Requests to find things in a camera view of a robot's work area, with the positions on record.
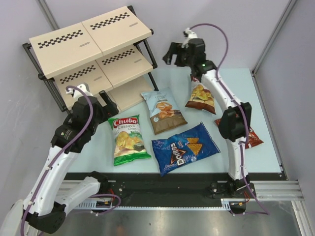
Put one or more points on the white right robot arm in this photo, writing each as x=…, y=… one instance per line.
x=236, y=115

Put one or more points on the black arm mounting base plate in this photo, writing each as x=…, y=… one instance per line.
x=180, y=190

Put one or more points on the light blue brown chips bag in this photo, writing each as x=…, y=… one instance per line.
x=163, y=110

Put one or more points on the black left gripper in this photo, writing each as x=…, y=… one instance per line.
x=110, y=109

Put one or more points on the beige three-tier black-framed shelf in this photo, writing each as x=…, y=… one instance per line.
x=109, y=52

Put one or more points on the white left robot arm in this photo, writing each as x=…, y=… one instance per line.
x=43, y=209

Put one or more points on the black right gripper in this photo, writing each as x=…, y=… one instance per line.
x=174, y=48

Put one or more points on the blue Doritos bag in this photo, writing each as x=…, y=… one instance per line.
x=184, y=148

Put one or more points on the aluminium frame rail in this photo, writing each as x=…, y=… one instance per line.
x=278, y=190

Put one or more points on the red Doritos bag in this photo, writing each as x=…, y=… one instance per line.
x=254, y=140

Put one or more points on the brown Chuba chips bag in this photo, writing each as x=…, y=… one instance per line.
x=200, y=97

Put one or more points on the white slotted cable duct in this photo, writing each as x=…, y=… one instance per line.
x=95, y=204

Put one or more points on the green Chuba cassava chips bag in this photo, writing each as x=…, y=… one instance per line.
x=129, y=144

